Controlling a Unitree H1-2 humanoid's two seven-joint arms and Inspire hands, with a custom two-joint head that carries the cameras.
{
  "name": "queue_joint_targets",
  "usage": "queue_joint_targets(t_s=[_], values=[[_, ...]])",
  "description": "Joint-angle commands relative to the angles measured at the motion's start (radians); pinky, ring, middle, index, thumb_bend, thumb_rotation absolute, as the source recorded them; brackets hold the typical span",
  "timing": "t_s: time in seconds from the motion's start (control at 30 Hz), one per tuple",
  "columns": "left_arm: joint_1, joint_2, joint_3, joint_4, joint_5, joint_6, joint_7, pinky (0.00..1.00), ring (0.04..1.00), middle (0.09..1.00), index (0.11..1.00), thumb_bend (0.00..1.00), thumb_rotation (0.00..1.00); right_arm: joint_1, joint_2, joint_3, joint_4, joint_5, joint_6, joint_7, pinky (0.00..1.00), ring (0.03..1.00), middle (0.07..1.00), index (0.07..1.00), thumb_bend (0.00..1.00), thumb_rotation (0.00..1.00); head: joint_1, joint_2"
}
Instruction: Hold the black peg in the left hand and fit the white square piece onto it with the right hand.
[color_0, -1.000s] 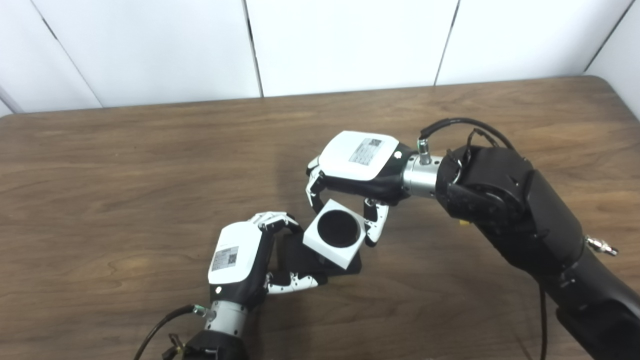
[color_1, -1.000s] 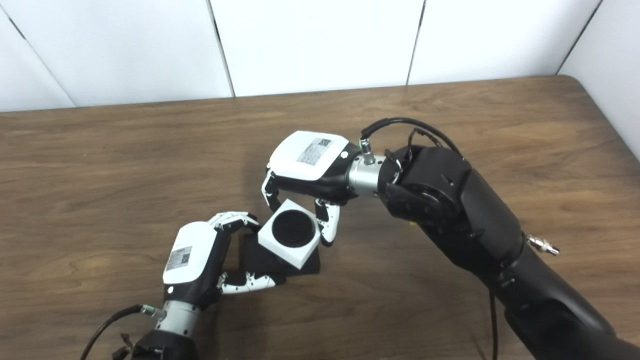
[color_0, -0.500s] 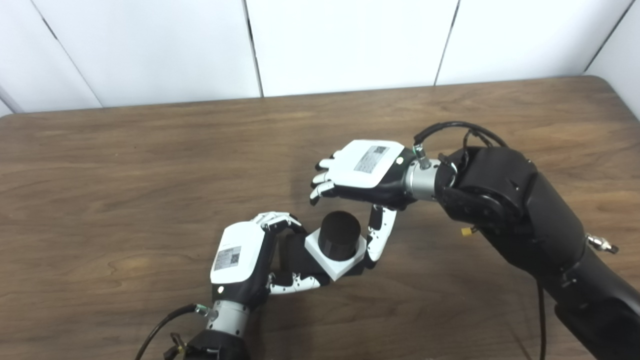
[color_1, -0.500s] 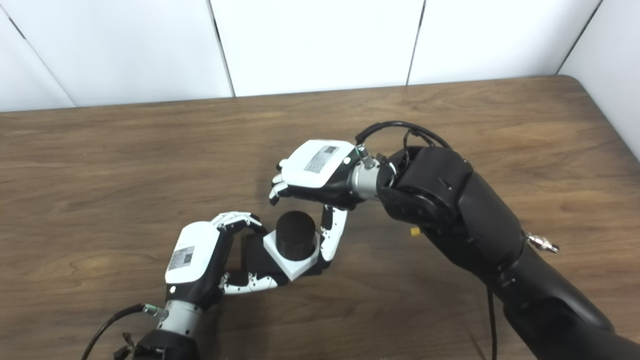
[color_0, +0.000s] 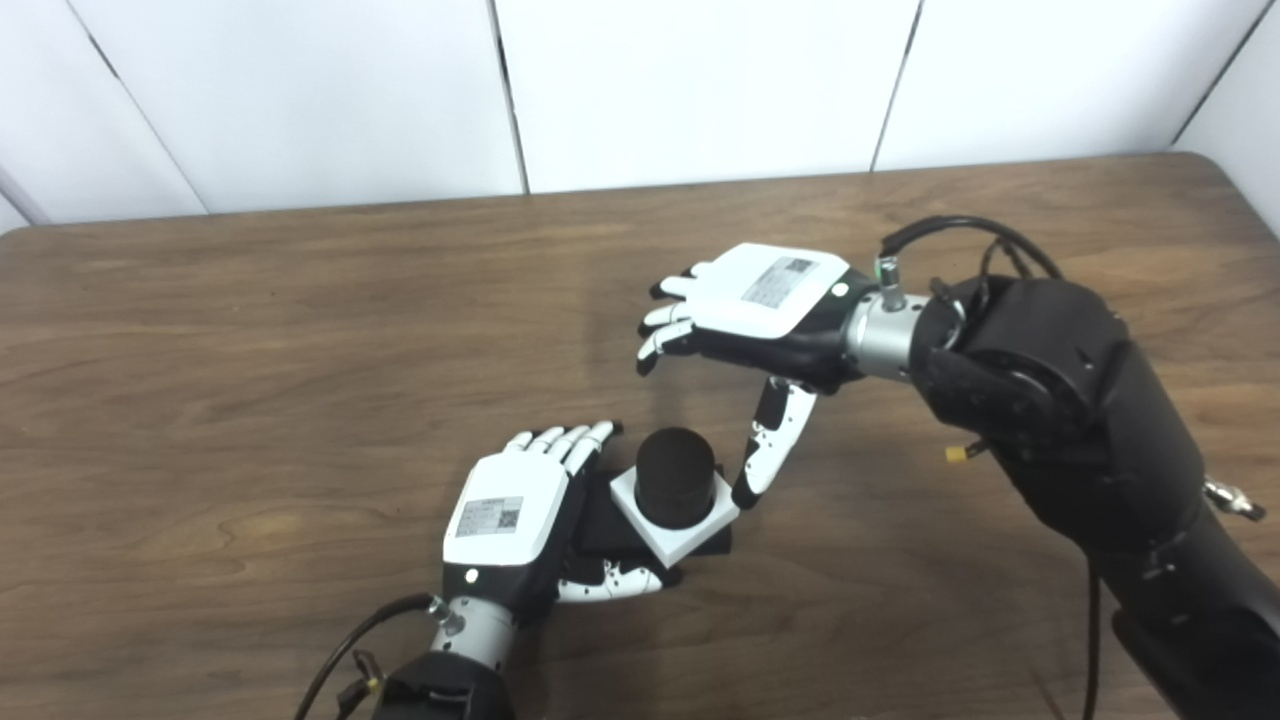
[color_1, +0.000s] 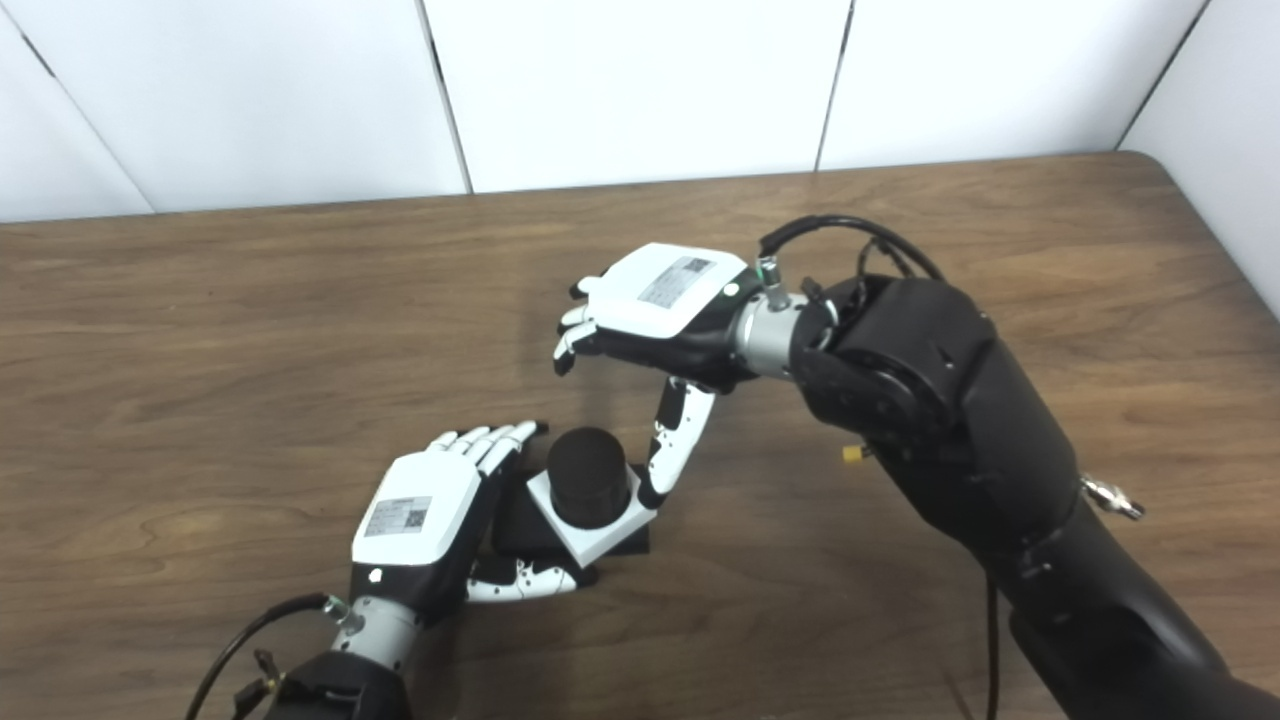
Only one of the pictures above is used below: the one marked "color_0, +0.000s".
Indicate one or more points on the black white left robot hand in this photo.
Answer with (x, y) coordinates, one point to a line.
(505, 510)

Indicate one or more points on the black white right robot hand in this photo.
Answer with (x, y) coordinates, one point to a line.
(760, 295)

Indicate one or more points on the black peg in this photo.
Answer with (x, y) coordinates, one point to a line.
(675, 480)

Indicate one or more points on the white square piece with hole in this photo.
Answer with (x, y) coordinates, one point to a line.
(675, 545)

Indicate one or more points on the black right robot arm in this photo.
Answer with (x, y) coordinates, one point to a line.
(1080, 420)

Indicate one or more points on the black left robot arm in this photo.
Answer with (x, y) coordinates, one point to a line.
(450, 690)

